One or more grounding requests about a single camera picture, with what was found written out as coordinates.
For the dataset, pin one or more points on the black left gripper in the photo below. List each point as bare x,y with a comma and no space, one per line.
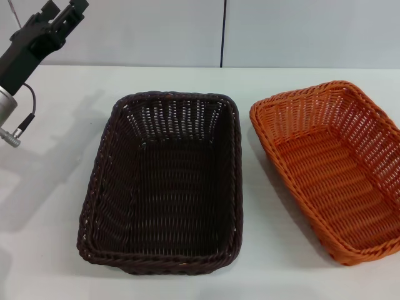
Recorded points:
25,53

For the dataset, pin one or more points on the dark brown wicker basket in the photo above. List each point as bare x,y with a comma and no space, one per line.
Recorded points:
162,187

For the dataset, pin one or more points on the orange wicker basket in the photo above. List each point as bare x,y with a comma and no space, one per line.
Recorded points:
328,175

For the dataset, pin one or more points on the dark vertical wall strip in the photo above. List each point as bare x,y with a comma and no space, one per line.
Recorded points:
223,31

